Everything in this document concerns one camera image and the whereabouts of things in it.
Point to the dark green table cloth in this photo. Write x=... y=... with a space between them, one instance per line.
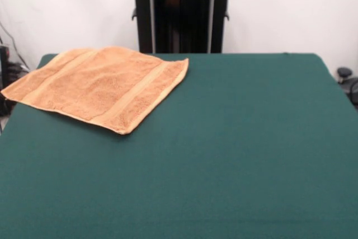
x=195 y=166

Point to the black office chair base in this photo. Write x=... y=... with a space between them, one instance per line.
x=348 y=80

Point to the orange terry towel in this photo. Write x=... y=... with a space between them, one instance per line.
x=98 y=88

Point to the black computer box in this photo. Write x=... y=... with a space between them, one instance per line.
x=4 y=62

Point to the black power strip with plugs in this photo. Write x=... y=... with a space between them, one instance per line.
x=16 y=68

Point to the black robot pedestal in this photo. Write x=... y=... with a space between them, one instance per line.
x=181 y=20

